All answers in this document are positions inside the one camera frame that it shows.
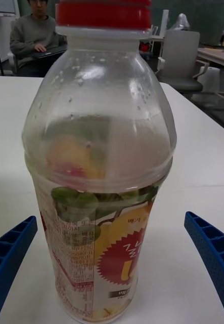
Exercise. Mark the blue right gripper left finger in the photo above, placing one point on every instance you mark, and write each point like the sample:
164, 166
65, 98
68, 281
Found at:
5, 255

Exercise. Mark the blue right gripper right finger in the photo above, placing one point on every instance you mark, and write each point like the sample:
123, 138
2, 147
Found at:
215, 248

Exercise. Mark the clear plastic bottle red cap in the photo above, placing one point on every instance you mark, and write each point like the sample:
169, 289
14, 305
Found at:
99, 177

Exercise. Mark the wooden desk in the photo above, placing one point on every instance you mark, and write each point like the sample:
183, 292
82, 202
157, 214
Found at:
216, 57

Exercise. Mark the grey office chair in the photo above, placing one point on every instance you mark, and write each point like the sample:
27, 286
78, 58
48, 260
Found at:
180, 58

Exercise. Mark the black laptop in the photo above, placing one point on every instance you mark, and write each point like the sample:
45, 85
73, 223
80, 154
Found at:
49, 51

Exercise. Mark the person's hand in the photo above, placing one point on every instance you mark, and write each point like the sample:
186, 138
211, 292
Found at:
40, 47

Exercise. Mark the person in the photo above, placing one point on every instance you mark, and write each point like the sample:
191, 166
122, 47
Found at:
34, 38

